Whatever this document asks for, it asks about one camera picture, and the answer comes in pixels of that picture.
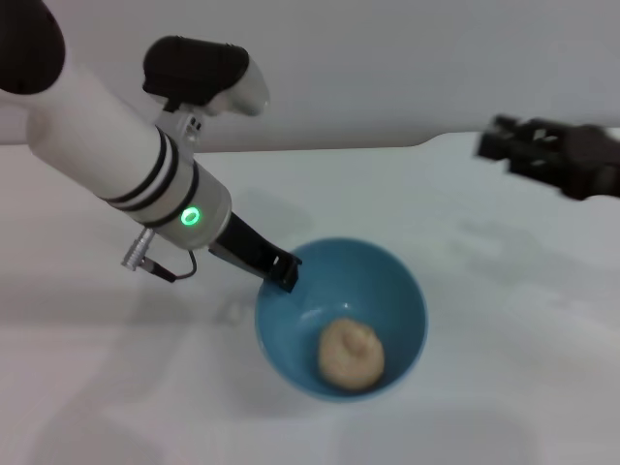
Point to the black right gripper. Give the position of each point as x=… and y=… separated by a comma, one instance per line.
x=576, y=160

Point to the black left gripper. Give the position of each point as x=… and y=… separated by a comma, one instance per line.
x=247, y=249

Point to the blue bowl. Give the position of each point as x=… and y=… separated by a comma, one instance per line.
x=349, y=310

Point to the beige egg yolk pastry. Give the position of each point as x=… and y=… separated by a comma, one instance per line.
x=351, y=356

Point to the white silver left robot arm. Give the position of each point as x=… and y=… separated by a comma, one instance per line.
x=111, y=155

